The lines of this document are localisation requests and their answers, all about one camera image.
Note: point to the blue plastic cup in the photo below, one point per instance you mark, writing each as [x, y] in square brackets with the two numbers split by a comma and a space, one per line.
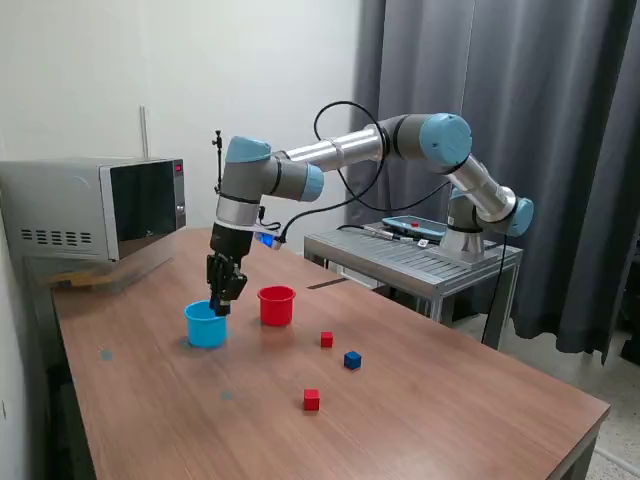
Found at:
[207, 332]

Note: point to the grey metal robot stand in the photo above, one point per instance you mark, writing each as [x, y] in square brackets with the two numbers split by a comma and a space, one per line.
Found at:
[400, 257]

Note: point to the red cube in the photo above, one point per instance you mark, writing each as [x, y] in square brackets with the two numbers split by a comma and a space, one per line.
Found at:
[326, 340]
[311, 400]

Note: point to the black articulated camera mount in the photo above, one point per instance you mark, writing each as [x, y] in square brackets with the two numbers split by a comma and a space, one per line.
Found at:
[217, 133]

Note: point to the blue teach pendant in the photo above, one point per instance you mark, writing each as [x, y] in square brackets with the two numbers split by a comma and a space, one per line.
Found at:
[400, 222]

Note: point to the dark tape strip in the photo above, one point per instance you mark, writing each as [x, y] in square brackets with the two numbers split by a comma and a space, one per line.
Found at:
[325, 284]

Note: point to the black object by curtain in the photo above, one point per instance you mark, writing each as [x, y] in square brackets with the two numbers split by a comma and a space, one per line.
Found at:
[632, 348]

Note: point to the white wall pipe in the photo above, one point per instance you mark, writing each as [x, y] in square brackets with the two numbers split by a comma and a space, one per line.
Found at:
[143, 135]

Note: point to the grey curtain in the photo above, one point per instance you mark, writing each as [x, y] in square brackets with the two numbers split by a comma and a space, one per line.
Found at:
[590, 200]

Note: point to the blue round sticker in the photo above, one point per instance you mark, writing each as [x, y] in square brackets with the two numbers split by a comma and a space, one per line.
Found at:
[227, 395]
[105, 355]

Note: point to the silver microwave oven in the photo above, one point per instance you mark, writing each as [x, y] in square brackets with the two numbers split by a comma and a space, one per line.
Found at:
[60, 200]

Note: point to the red plastic cup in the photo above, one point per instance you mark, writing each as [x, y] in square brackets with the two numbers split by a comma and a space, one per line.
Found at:
[276, 312]

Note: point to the wooden block stack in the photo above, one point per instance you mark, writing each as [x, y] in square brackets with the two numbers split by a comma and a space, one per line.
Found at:
[75, 280]

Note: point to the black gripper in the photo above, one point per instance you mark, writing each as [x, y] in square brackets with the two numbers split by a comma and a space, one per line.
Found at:
[230, 242]

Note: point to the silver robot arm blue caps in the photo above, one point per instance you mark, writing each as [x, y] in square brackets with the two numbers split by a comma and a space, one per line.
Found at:
[350, 145]

